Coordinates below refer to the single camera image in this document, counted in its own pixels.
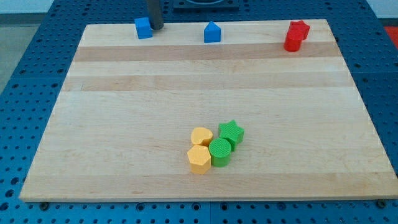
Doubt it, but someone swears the blue cube block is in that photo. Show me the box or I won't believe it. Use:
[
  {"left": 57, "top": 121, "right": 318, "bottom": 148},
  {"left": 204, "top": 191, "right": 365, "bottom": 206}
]
[{"left": 134, "top": 17, "right": 153, "bottom": 39}]

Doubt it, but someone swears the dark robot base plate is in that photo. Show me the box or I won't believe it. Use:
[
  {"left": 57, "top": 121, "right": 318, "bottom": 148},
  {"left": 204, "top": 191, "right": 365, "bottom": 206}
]
[{"left": 172, "top": 0, "right": 239, "bottom": 12}]

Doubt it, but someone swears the green cylinder block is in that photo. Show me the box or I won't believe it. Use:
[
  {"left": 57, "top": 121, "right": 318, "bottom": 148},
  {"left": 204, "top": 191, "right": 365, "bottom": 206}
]
[{"left": 209, "top": 138, "right": 232, "bottom": 167}]

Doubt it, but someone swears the blue triangle block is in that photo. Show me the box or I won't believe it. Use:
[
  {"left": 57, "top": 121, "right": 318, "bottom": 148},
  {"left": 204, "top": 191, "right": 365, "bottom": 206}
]
[{"left": 203, "top": 21, "right": 221, "bottom": 43}]

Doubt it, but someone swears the yellow heart block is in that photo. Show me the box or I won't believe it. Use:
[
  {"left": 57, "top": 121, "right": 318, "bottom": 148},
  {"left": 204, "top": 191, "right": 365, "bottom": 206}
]
[{"left": 190, "top": 127, "right": 213, "bottom": 146}]

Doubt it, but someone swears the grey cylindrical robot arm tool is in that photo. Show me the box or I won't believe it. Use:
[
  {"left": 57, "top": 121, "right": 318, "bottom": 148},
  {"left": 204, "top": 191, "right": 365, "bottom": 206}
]
[{"left": 146, "top": 0, "right": 164, "bottom": 30}]

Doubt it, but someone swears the yellow hexagon block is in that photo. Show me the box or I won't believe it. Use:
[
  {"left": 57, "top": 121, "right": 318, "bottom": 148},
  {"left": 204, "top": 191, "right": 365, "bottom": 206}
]
[{"left": 187, "top": 145, "right": 211, "bottom": 175}]

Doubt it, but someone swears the light wooden board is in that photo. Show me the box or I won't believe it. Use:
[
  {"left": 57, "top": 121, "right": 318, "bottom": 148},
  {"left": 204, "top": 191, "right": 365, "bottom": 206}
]
[{"left": 20, "top": 19, "right": 397, "bottom": 202}]

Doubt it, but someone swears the red star block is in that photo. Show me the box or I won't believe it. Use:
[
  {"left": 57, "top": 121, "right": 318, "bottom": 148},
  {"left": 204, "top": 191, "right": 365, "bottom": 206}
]
[{"left": 288, "top": 20, "right": 310, "bottom": 40}]

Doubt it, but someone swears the red cylinder block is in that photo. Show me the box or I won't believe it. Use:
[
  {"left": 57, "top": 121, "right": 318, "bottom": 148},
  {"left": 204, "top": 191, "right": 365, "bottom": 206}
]
[{"left": 284, "top": 30, "right": 304, "bottom": 52}]

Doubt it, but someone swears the green star block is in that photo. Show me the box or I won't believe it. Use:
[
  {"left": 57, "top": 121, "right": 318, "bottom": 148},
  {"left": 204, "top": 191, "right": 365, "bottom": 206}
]
[{"left": 218, "top": 120, "right": 245, "bottom": 152}]

